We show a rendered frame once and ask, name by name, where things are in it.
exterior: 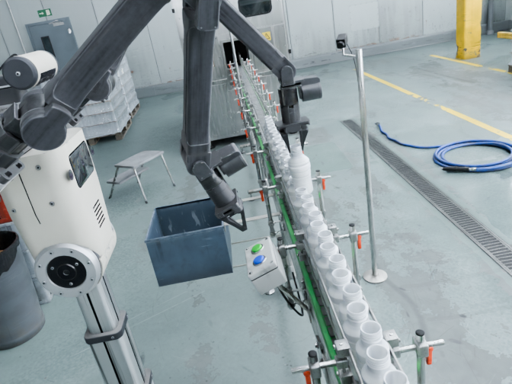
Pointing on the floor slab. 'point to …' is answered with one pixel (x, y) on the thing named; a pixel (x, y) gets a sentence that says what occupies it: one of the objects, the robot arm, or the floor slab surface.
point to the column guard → (468, 29)
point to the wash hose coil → (463, 146)
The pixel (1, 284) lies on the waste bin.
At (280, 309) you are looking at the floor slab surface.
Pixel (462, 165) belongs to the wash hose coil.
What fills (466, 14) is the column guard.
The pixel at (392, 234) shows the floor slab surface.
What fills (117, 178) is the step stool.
